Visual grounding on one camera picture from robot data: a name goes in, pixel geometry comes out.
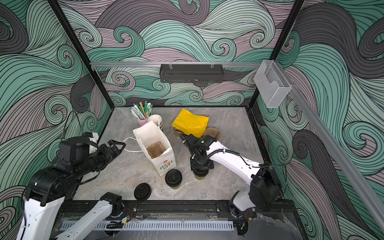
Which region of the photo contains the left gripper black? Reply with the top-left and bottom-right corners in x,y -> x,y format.
74,138 -> 126,178

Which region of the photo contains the black cup lid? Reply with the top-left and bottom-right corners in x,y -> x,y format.
165,169 -> 183,187
193,169 -> 209,178

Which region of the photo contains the brown pulp cup carrier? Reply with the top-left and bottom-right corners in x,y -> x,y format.
204,127 -> 221,140
147,142 -> 166,159

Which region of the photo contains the white paper gift bag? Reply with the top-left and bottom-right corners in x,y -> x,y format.
133,122 -> 177,177

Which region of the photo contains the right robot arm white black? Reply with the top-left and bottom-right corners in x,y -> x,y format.
180,134 -> 282,214

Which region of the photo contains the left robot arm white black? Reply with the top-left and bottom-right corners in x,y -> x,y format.
17,133 -> 126,240

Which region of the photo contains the yellow napkin stack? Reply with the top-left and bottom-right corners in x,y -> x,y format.
172,109 -> 209,138

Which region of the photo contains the pink holder with straws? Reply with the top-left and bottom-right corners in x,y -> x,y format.
130,101 -> 153,127

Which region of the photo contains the stack of black cup lids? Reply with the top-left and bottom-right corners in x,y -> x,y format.
134,183 -> 152,201

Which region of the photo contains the stack of green paper cups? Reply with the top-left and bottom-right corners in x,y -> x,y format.
148,115 -> 163,131

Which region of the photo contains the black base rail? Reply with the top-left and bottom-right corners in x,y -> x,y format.
68,199 -> 298,218

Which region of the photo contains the white slotted cable duct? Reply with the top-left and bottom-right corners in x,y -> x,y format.
59,220 -> 235,232

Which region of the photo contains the black wall tray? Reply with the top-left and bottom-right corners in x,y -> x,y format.
160,64 -> 224,83

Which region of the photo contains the clear acrylic wall holder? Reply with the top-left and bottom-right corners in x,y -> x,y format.
254,60 -> 292,109

